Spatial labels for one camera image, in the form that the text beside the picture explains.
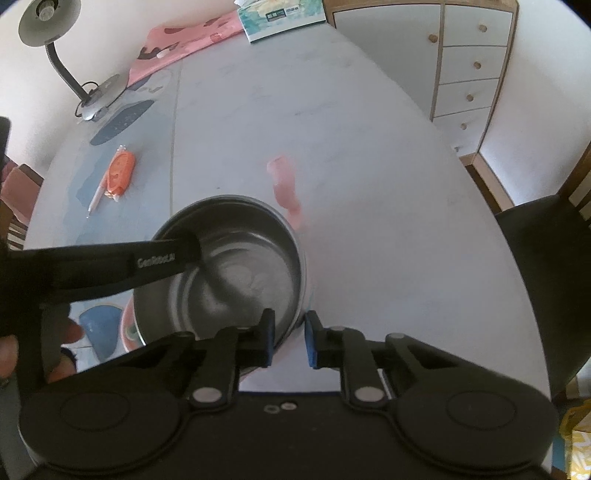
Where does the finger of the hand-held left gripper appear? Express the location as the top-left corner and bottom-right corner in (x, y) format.
(9, 234), (202, 306)

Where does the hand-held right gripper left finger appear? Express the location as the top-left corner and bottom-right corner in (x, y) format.
(127, 308), (276, 411)

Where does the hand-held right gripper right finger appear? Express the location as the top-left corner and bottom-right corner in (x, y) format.
(304, 310), (462, 411)

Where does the pink bowl with steel lining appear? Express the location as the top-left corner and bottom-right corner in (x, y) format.
(119, 156), (315, 370)

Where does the person's left hand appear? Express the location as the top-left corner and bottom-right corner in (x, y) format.
(0, 320), (86, 388)

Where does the white pen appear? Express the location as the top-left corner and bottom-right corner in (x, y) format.
(87, 178), (109, 219)

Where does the orange plastic case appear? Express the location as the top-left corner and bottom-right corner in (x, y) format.
(104, 145), (136, 201)

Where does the wooden chair with pink cushion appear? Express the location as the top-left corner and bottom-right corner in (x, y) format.
(0, 161), (45, 252)

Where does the grey gooseneck desk lamp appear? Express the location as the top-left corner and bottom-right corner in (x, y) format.
(17, 0), (127, 121)

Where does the pink printed cloth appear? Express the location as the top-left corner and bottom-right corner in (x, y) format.
(127, 10), (245, 88)

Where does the dark wooden chair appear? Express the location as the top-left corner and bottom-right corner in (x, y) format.
(494, 138), (591, 398)

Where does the yellow patterned packet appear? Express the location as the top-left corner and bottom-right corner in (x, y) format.
(558, 399), (591, 480)

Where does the teal printed tissue box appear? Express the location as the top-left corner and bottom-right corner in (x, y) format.
(236, 0), (328, 44)

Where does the white drawer cabinet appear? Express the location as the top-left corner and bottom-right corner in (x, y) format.
(321, 0), (518, 208)

